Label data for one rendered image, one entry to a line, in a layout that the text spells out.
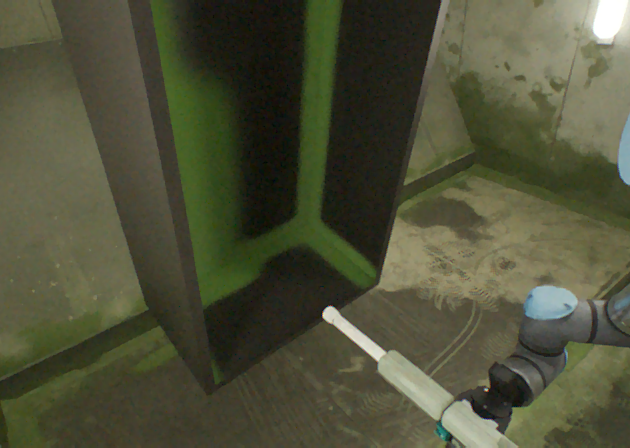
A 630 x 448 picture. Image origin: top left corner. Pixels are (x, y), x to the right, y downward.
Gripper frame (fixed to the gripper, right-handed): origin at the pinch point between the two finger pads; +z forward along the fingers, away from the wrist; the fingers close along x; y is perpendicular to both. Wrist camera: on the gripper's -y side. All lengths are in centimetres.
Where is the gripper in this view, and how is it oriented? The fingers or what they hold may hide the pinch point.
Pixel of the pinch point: (456, 436)
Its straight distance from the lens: 91.1
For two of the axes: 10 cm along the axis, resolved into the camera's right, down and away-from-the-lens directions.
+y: -0.5, 8.6, 5.1
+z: -7.6, 3.0, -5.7
